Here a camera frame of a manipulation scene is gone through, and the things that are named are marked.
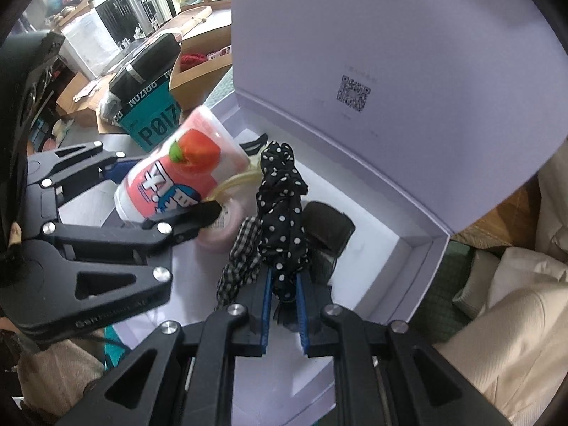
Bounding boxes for beige newsboy cap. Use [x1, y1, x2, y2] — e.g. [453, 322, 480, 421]
[435, 282, 567, 425]

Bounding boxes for black velvet hair band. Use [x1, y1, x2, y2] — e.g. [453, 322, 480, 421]
[302, 201, 356, 259]

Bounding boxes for teal Poizon cardboard box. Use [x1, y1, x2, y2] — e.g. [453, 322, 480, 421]
[118, 76, 181, 152]

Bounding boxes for black polka dot scrunchie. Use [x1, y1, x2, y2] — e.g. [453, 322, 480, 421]
[256, 141, 308, 302]

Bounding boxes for open cardboard box red items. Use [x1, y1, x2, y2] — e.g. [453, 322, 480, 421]
[169, 34, 232, 111]

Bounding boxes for white storage bin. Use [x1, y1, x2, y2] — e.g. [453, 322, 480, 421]
[61, 10, 120, 80]

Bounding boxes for brown cardboard box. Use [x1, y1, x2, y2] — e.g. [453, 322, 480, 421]
[56, 72, 114, 128]

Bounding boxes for black mesh bow with pearl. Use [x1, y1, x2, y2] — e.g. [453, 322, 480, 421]
[308, 249, 337, 286]

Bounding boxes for pink white plastic bottle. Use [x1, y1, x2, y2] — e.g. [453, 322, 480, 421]
[114, 106, 250, 224]

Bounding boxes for black hair claw clip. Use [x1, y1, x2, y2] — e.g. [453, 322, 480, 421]
[240, 134, 269, 157]

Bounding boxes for cream hair claw clip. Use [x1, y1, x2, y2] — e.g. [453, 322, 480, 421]
[205, 154, 263, 203]

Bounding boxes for teal bubble mailer bag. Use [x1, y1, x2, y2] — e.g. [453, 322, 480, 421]
[104, 326, 131, 369]

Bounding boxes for beige puffer jacket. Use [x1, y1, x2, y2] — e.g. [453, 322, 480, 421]
[451, 136, 568, 321]

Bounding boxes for pink round compact case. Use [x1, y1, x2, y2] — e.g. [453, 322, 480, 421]
[196, 197, 255, 253]

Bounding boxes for black box with strap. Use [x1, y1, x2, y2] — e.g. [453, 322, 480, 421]
[109, 33, 180, 102]

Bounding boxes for black white gingham scrunchie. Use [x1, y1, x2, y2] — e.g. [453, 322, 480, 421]
[217, 217, 262, 309]

